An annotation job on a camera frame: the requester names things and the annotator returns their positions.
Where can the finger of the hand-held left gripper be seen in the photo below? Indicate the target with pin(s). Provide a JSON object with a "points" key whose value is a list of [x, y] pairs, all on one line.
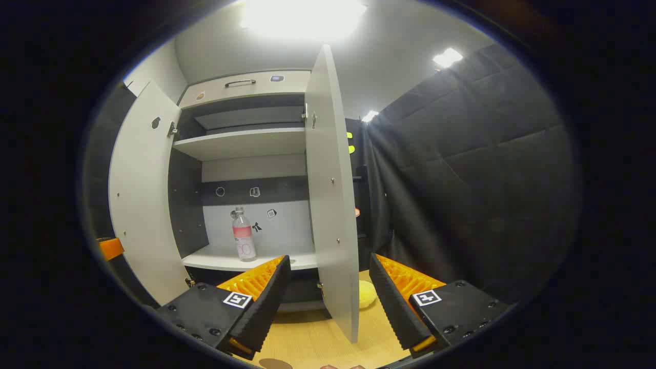
{"points": [[111, 248]]}

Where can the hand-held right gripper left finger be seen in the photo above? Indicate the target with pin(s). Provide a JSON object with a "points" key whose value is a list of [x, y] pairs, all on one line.
{"points": [[266, 307]]}

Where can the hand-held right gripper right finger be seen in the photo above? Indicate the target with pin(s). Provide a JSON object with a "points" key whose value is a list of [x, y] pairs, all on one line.
{"points": [[394, 307]]}

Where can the grey cabinet door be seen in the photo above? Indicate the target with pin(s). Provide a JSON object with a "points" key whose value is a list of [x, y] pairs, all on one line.
{"points": [[143, 205], [330, 205]]}

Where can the clear plastic bottle pink label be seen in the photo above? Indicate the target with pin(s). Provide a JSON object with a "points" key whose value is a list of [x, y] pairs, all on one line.
{"points": [[244, 241]]}

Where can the white and grey cabinet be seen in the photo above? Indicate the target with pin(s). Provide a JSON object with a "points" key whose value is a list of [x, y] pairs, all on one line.
{"points": [[241, 143]]}

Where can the white cabinet drawer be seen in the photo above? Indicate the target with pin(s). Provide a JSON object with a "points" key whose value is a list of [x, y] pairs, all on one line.
{"points": [[230, 96]]}

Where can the yellow plush toy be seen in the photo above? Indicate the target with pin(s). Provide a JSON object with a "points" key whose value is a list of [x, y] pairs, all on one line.
{"points": [[366, 296]]}

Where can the brown round mat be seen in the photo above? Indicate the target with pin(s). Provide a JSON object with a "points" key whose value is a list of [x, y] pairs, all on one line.
{"points": [[275, 364]]}

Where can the black backdrop cloth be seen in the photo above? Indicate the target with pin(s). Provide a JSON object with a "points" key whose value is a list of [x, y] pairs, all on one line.
{"points": [[100, 169], [461, 179]]}

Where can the small ceiling light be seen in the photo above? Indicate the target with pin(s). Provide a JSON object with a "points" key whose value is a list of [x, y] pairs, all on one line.
{"points": [[369, 116], [447, 57]]}

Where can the large ceiling light panel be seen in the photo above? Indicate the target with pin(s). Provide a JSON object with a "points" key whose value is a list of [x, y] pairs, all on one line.
{"points": [[302, 18]]}

